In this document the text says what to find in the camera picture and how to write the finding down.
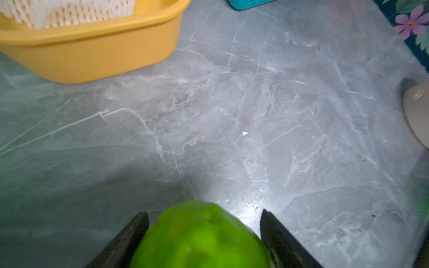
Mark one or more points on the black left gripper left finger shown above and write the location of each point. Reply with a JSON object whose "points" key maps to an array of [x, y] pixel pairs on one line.
{"points": [[119, 252]]}

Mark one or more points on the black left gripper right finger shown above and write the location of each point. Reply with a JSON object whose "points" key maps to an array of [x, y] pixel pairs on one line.
{"points": [[286, 251]]}

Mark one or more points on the green custard apple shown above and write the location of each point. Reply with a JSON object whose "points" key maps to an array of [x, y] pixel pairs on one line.
{"points": [[197, 234]]}

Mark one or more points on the pink round clock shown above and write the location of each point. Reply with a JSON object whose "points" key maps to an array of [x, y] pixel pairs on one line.
{"points": [[416, 111]]}

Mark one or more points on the yellow plastic tub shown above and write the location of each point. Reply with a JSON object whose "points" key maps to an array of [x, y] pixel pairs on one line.
{"points": [[96, 50]]}

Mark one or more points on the teal plastic basket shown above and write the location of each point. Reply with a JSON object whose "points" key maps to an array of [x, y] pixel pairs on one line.
{"points": [[247, 4]]}

